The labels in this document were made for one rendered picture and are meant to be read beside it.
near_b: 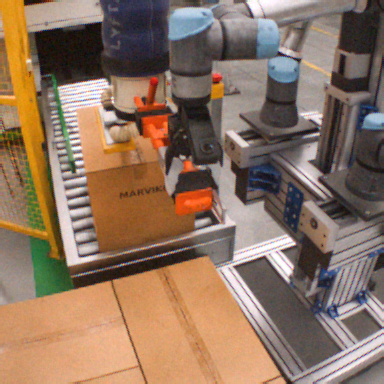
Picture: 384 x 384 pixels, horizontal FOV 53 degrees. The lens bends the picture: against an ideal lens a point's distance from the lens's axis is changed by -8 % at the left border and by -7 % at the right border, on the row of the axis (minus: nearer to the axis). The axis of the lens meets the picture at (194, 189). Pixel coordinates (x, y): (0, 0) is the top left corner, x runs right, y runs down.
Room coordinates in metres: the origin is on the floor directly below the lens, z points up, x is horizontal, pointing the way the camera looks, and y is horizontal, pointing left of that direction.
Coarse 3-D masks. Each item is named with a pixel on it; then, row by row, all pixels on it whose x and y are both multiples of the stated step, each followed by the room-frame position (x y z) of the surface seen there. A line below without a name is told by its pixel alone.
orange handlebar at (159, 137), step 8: (136, 96) 1.18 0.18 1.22; (136, 104) 1.13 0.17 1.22; (152, 128) 0.95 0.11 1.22; (152, 136) 0.91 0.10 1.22; (160, 136) 0.90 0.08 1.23; (152, 144) 0.91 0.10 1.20; (160, 144) 0.87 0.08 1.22; (168, 144) 0.91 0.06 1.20; (184, 168) 0.77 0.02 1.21; (192, 168) 0.76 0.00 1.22; (192, 200) 0.64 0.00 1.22; (200, 200) 0.64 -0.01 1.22; (208, 200) 0.65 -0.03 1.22; (192, 208) 0.63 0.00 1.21; (200, 208) 0.63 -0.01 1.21
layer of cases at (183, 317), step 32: (96, 288) 1.01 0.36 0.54; (128, 288) 1.02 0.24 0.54; (160, 288) 1.02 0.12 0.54; (192, 288) 1.02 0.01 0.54; (224, 288) 1.02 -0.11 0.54; (0, 320) 0.83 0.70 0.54; (32, 320) 0.84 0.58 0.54; (64, 320) 0.85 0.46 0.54; (96, 320) 0.86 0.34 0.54; (128, 320) 0.87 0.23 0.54; (160, 320) 0.87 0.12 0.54; (192, 320) 0.87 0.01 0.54; (224, 320) 0.87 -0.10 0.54; (0, 352) 0.69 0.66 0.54; (32, 352) 0.70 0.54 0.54; (64, 352) 0.72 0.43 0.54; (96, 352) 0.73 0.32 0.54; (128, 352) 0.73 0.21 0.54; (160, 352) 0.74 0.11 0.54; (192, 352) 0.74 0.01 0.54; (224, 352) 0.74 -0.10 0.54; (256, 352) 0.73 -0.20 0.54
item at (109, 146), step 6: (96, 108) 1.37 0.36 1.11; (102, 108) 1.36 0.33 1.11; (108, 108) 1.30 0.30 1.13; (114, 108) 1.36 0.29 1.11; (96, 114) 1.32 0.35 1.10; (102, 120) 1.25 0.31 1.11; (102, 126) 1.22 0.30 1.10; (108, 126) 1.21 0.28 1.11; (114, 126) 1.16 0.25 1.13; (120, 126) 1.20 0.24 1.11; (102, 132) 1.17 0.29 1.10; (108, 132) 1.16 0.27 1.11; (102, 138) 1.13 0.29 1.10; (108, 138) 1.12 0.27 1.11; (132, 138) 1.13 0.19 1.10; (102, 144) 1.10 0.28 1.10; (108, 144) 1.09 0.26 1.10; (114, 144) 1.09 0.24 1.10; (120, 144) 1.09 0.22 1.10; (126, 144) 1.09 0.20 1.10; (132, 144) 1.09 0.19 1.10; (108, 150) 1.06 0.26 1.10; (114, 150) 1.07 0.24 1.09; (120, 150) 1.08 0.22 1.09; (126, 150) 1.08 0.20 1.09; (132, 150) 1.09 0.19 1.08
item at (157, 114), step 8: (160, 104) 1.07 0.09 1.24; (136, 112) 1.02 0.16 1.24; (144, 112) 1.04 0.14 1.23; (152, 112) 1.04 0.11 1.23; (160, 112) 1.04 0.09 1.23; (168, 112) 1.04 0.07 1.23; (136, 120) 1.04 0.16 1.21; (144, 120) 0.97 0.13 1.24; (152, 120) 0.98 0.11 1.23; (160, 120) 0.99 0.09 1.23; (144, 128) 0.97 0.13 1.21; (160, 128) 0.99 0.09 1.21; (144, 136) 0.97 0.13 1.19
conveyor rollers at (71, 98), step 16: (96, 80) 3.29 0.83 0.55; (64, 96) 2.94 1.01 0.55; (80, 96) 2.96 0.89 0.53; (96, 96) 2.93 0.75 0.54; (64, 112) 2.66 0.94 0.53; (64, 144) 2.14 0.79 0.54; (64, 160) 1.96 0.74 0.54; (80, 160) 1.99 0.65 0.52; (64, 176) 1.79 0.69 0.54; (80, 176) 1.82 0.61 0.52; (80, 192) 1.64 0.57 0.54; (80, 208) 1.50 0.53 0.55; (80, 224) 1.38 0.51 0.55; (208, 224) 1.40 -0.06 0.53; (80, 240) 1.29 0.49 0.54; (96, 240) 1.31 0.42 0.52; (80, 256) 1.20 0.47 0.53
